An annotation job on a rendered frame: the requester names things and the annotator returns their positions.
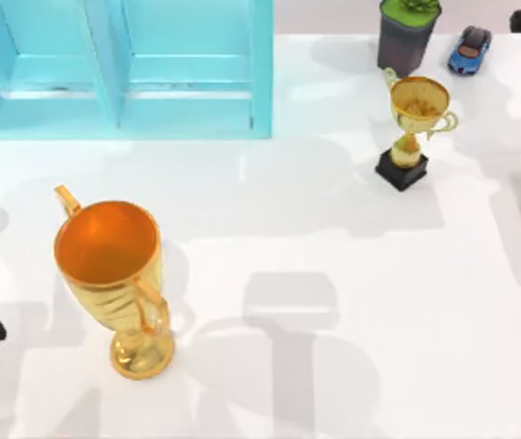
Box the large gold trophy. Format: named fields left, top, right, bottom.
left=52, top=184, right=175, bottom=380

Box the small gold trophy black base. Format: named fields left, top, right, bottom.
left=375, top=67, right=459, bottom=192

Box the light blue rack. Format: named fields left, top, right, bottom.
left=0, top=0, right=274, bottom=141

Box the grey plant pot green plant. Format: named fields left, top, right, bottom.
left=376, top=0, right=441, bottom=79

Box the blue toy car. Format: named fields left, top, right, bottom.
left=446, top=25, right=493, bottom=76

